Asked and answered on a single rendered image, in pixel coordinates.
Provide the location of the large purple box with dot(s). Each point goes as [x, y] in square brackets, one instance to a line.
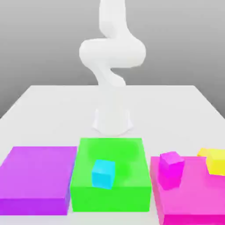
[35, 172]

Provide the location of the large green box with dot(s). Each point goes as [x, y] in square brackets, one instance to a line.
[130, 175]

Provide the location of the small cyan cube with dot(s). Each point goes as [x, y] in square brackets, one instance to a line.
[103, 174]

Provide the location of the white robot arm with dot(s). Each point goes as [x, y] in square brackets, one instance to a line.
[112, 52]

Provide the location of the large pink box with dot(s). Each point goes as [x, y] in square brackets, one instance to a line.
[193, 196]

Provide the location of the small magenta cube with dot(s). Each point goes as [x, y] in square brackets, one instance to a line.
[170, 169]

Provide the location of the small yellow cube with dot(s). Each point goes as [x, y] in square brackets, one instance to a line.
[215, 162]

